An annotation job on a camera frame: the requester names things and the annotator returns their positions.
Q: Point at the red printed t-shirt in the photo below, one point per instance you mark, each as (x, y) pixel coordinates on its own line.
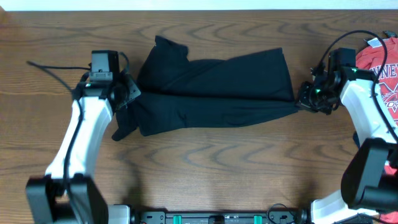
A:
(370, 58)

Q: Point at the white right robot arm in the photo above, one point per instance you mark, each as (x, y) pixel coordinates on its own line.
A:
(365, 189)

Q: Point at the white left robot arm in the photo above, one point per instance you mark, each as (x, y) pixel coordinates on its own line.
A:
(67, 192)

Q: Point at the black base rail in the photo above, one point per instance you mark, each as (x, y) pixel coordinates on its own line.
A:
(217, 218)

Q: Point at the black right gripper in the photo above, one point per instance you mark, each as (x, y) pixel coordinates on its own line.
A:
(303, 101)

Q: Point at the black polo shirt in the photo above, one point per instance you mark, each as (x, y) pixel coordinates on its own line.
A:
(179, 93)

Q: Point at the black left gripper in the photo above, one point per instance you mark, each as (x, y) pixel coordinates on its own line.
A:
(134, 90)

